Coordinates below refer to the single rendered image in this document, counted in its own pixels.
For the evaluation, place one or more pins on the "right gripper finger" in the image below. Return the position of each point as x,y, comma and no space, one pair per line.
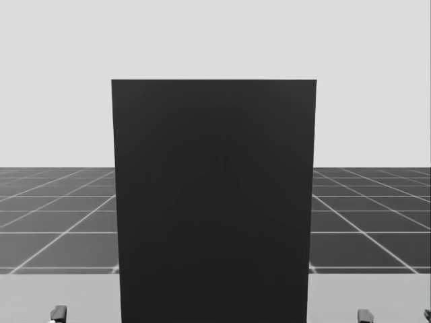
365,317
428,314

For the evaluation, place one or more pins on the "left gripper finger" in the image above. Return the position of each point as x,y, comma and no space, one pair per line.
59,312

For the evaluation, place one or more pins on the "black screen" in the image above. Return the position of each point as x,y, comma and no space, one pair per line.
215,202

